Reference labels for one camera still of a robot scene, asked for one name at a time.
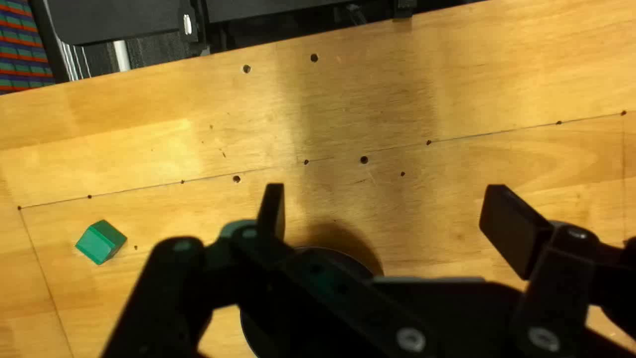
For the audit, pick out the black chair seat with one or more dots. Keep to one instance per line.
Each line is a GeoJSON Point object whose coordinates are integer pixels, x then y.
{"type": "Point", "coordinates": [112, 19]}

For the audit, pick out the silver metal chair leg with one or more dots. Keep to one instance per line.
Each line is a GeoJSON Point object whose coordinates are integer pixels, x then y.
{"type": "Point", "coordinates": [122, 56]}

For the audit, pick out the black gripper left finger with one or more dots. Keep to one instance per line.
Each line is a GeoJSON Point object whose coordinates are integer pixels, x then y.
{"type": "Point", "coordinates": [173, 291]}

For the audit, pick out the black desk panel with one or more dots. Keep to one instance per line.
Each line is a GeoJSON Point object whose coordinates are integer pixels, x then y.
{"type": "Point", "coordinates": [299, 9]}

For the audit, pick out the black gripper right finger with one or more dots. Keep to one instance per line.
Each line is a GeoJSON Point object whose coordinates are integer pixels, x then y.
{"type": "Point", "coordinates": [515, 229]}

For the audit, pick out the green cube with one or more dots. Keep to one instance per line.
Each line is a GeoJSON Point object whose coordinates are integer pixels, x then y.
{"type": "Point", "coordinates": [100, 241]}

